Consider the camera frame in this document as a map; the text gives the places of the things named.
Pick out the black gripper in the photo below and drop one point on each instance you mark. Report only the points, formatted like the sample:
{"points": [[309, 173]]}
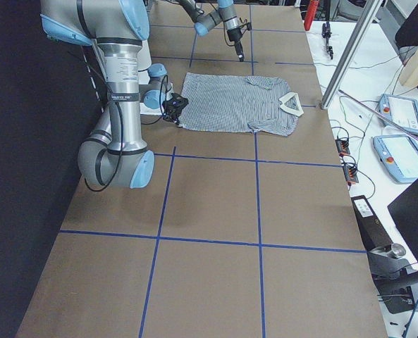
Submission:
{"points": [[170, 113], [234, 35]]}

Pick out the navy white striped polo shirt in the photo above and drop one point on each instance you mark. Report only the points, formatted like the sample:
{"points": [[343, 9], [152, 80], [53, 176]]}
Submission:
{"points": [[228, 103]]}

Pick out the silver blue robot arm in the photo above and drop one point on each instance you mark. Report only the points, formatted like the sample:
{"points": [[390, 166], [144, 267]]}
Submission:
{"points": [[115, 153], [226, 14]]}

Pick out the red cylinder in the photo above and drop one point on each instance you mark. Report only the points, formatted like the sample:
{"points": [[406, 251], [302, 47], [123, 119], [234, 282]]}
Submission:
{"points": [[310, 13]]}

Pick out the orange black connector block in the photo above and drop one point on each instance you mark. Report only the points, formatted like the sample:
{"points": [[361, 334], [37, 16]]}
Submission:
{"points": [[342, 146], [350, 173]]}

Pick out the far blue teach pendant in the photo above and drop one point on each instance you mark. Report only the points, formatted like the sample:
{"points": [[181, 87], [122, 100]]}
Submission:
{"points": [[401, 110]]}

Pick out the blue teach pendant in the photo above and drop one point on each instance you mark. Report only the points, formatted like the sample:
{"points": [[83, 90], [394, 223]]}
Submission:
{"points": [[399, 155], [401, 110]]}

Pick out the near blue teach pendant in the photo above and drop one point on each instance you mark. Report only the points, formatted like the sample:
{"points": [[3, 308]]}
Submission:
{"points": [[399, 155]]}

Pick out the black box white label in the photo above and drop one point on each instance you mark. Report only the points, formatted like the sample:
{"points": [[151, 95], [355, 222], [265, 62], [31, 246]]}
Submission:
{"points": [[372, 232]]}

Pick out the black clamp metal knob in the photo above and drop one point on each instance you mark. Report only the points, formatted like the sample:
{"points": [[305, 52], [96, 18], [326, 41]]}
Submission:
{"points": [[395, 279]]}

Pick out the aluminium frame post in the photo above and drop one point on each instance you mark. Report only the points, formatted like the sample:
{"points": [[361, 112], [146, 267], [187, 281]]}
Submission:
{"points": [[365, 20]]}

